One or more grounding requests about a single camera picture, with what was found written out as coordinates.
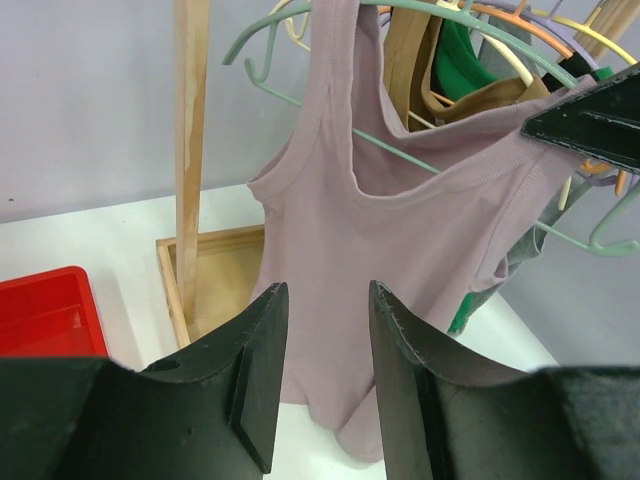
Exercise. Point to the wooden clothes rack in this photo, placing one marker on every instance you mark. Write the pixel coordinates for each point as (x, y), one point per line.
(208, 278)

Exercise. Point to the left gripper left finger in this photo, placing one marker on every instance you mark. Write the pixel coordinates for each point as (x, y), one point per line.
(207, 411)

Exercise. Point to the black tank top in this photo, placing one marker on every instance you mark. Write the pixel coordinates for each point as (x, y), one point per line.
(575, 65)

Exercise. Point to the lilac hanger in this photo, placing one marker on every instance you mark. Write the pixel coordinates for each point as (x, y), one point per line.
(565, 30)

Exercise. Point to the green tank top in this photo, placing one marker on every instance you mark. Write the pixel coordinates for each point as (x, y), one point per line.
(458, 72)

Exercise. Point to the yellow hanger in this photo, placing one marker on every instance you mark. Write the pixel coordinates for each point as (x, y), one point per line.
(600, 33)

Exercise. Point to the brown tank top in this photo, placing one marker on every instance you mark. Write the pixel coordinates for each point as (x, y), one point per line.
(409, 57)

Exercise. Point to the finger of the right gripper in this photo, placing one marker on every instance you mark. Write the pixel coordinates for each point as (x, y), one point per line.
(602, 123)

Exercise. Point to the red plastic tray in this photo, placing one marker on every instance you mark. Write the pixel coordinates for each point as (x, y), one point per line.
(50, 314)

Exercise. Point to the grey tank top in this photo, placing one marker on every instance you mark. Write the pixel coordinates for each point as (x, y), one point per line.
(530, 245)

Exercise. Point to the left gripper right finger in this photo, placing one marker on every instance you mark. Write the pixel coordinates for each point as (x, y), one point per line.
(447, 412)

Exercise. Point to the mauve tank top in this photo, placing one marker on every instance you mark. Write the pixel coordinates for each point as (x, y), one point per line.
(354, 197)

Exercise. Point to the orange hanger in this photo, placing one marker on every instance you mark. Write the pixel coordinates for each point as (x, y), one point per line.
(540, 35)

